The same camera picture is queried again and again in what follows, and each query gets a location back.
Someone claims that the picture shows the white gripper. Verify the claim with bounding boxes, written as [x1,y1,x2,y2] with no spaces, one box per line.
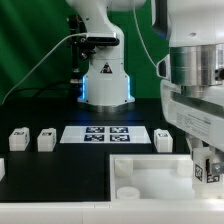
[160,80,224,176]

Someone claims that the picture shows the white square table top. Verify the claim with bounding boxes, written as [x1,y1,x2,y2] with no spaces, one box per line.
[110,154,197,201]

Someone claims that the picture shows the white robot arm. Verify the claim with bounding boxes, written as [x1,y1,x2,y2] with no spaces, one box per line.
[66,0,224,175]

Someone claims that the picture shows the white sheet with tags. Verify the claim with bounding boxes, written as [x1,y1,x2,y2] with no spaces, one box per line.
[60,126,151,144]

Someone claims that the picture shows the white left fence piece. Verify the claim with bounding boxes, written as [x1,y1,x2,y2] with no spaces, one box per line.
[0,158,5,181]

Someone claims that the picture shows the white front fence rail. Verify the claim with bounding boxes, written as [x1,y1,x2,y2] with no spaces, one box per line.
[0,199,224,224]

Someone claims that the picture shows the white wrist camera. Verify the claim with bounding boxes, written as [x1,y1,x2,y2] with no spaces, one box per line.
[156,55,170,80]

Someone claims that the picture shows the black camera on stand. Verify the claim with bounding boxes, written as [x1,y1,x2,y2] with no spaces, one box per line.
[86,32,120,46]

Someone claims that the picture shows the white cable at right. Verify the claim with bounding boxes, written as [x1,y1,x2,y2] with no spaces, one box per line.
[132,0,159,69]

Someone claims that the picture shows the black camera stand pole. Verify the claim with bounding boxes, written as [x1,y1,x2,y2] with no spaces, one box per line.
[66,14,88,101]

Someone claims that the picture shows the black cable on table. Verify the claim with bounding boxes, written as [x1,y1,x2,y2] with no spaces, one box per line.
[3,80,83,103]

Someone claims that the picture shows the white camera cable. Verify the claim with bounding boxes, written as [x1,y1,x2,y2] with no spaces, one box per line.
[1,32,88,105]

